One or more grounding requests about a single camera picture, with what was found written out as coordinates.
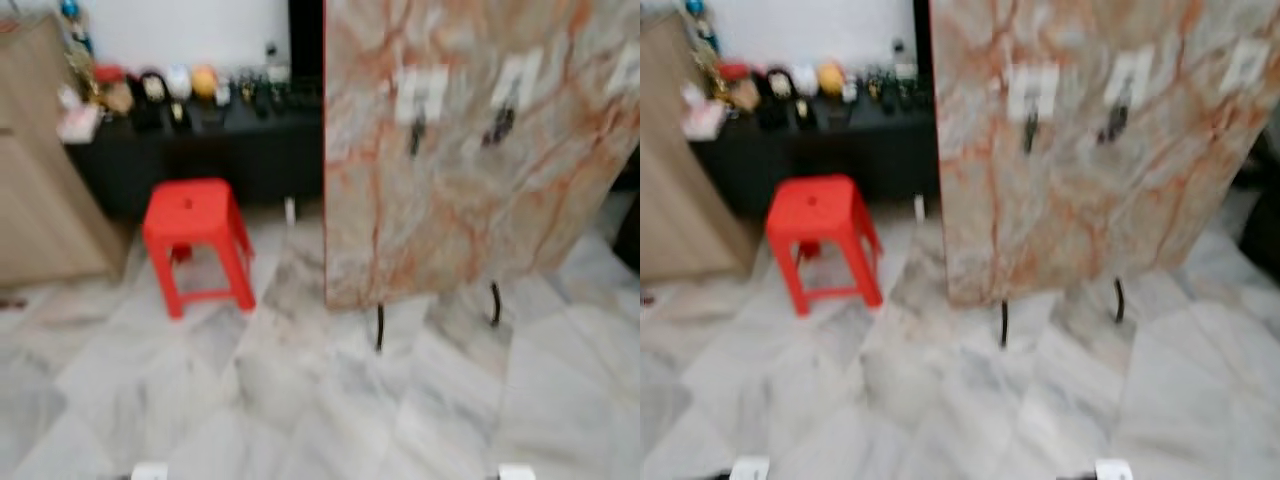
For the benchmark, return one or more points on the dark keys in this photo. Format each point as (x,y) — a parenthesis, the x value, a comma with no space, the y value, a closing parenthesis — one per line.
(1030,133)
(417,133)

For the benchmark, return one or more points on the light wood cabinet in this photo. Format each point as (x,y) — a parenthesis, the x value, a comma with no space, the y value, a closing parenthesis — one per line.
(690,190)
(50,190)

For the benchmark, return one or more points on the floral tissue pack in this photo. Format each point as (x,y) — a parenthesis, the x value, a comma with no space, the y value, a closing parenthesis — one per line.
(703,115)
(78,118)

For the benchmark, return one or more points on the black curved board leg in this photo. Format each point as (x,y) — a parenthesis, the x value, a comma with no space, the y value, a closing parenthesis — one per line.
(1004,325)
(495,305)
(1119,300)
(380,328)

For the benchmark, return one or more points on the red lid glass jar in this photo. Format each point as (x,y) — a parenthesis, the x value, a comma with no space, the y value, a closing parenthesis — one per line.
(740,90)
(115,92)

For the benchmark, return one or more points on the orange veined marble board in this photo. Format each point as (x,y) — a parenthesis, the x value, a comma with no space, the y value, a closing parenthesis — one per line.
(460,220)
(1080,220)

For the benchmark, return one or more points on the red plastic stool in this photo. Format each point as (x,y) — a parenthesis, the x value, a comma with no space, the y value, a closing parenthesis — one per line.
(820,212)
(195,215)

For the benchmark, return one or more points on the small gold trophy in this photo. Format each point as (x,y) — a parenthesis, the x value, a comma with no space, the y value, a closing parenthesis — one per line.
(82,72)
(708,70)

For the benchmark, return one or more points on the black mouse plush toy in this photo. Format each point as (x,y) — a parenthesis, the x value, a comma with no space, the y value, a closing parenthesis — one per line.
(152,88)
(777,85)

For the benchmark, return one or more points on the tall blue gold trophy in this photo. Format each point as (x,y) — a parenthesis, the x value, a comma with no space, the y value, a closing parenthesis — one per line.
(72,20)
(698,18)

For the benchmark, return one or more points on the white duck plush toy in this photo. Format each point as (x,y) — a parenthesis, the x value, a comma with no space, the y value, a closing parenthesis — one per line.
(178,83)
(805,80)

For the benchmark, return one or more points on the yellow bear plush toy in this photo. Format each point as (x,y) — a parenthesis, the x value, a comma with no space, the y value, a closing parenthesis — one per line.
(204,82)
(831,78)

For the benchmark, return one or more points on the black TV console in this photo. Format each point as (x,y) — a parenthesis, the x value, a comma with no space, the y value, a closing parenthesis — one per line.
(250,160)
(880,155)

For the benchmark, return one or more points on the small white block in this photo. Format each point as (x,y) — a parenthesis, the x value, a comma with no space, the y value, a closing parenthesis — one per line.
(291,210)
(919,208)

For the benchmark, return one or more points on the black television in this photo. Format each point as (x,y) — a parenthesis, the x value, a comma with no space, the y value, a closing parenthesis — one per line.
(923,48)
(306,50)

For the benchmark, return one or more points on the white taped wall hook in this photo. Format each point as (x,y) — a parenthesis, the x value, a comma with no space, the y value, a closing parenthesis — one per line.
(1045,82)
(435,85)
(525,70)
(625,68)
(1138,68)
(1245,65)

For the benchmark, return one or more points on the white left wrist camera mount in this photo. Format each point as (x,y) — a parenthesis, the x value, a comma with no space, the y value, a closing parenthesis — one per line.
(750,469)
(149,472)

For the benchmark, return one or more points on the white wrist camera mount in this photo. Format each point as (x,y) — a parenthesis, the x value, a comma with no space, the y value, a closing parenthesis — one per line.
(1114,470)
(149,472)
(517,473)
(750,469)

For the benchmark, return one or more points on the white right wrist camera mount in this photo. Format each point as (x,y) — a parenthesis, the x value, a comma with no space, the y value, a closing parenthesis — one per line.
(1114,470)
(517,473)

